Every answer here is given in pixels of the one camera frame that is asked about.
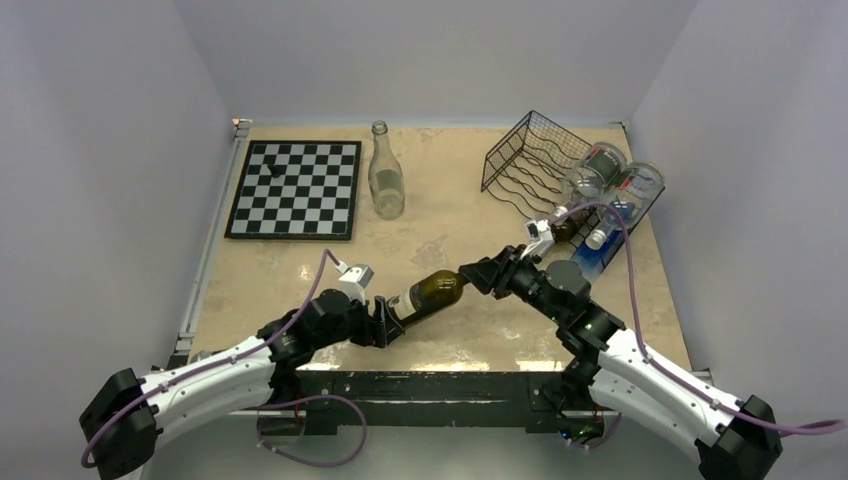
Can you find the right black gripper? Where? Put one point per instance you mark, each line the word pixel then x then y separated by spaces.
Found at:
pixel 494 275

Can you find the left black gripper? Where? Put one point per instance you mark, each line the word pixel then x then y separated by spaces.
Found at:
pixel 380 328

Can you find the dark green labelled wine bottle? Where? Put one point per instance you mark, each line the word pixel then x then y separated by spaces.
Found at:
pixel 565 230

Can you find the blue square glass bottle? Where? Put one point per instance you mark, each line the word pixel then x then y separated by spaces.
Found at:
pixel 606 248

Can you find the tall clear glass bottle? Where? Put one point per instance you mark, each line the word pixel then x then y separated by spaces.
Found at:
pixel 385 176

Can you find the round clear bottle silver cap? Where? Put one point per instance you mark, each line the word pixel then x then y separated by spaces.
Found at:
pixel 590 177

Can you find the small clear bottle silver cap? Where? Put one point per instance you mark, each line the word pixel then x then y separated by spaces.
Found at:
pixel 629 196

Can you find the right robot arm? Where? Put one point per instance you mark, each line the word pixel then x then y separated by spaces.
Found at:
pixel 611 368

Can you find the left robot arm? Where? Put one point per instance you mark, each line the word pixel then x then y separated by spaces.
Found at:
pixel 131 417

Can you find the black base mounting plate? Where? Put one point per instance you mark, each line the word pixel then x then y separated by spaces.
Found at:
pixel 536 402

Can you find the black white chessboard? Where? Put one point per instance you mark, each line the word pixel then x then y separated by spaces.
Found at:
pixel 314 199

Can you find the black chess pawn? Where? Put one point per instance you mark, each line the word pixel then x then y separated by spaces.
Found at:
pixel 274 169

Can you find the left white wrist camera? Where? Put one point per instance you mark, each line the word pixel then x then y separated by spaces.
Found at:
pixel 354 280

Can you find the black wire wine rack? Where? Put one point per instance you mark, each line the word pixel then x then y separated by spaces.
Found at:
pixel 527 166

